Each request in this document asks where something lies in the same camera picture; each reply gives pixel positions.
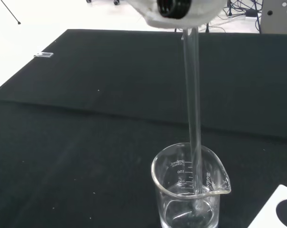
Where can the black chair caster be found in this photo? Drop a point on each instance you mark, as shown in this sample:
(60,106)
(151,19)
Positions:
(116,2)

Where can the black power adapter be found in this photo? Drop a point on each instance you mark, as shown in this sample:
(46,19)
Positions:
(251,13)

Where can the black tripod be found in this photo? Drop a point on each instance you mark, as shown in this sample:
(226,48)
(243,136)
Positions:
(11,14)

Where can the grey metal cabinet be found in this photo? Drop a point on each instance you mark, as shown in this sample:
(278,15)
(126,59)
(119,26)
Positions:
(278,21)

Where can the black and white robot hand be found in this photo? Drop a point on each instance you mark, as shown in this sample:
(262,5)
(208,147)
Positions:
(157,20)

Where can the small clear plastic clip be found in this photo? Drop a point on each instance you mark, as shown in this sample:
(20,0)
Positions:
(44,54)

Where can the black bench cloth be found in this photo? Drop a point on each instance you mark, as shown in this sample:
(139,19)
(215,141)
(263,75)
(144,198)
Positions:
(86,130)

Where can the white test tube rack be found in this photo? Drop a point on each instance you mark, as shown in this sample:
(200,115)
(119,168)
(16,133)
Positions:
(266,213)

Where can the clear glass beaker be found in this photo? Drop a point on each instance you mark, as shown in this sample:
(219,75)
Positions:
(167,202)

